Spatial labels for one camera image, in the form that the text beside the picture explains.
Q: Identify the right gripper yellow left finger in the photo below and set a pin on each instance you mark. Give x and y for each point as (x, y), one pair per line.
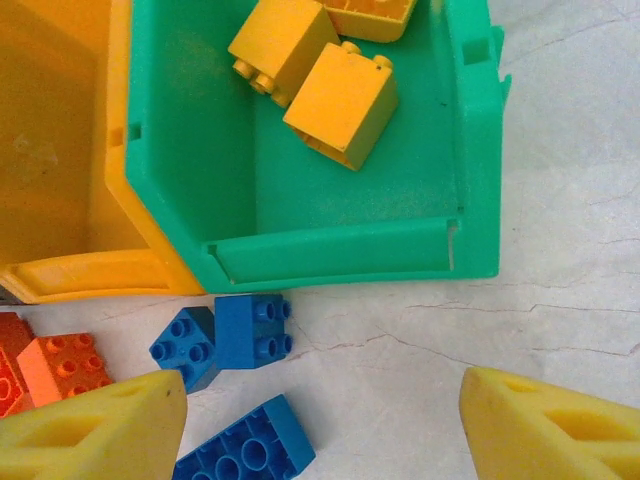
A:
(150, 400)

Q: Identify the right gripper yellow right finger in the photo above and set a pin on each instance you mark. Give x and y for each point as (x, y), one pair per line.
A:
(490, 425)

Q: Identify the small blue lego brick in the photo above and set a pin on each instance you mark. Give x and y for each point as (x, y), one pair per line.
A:
(182, 350)
(240, 330)

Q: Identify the long blue lego brick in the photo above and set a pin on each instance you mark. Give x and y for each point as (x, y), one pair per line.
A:
(250, 445)

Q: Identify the long yellow lego brick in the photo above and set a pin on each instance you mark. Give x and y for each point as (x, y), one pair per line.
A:
(370, 22)

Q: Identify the long orange lego brick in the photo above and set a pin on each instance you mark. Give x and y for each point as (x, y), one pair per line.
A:
(10, 360)

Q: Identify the green plastic bin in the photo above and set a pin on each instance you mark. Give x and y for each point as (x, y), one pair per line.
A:
(350, 200)

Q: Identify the orange-yellow plastic bin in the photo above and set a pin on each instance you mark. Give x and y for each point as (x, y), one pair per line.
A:
(50, 150)

